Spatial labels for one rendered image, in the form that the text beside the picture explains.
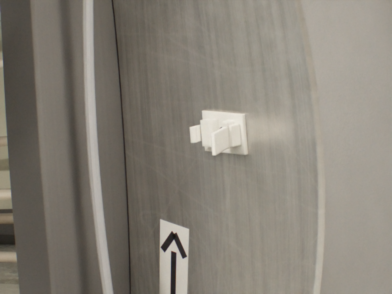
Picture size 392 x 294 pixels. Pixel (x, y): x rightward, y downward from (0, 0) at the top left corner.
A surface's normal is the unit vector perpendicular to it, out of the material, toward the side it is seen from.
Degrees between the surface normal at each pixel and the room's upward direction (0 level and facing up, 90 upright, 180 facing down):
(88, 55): 91
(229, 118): 90
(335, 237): 90
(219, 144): 91
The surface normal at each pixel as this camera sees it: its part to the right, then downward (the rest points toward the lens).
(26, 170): -0.70, 0.18
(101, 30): 0.70, -0.03
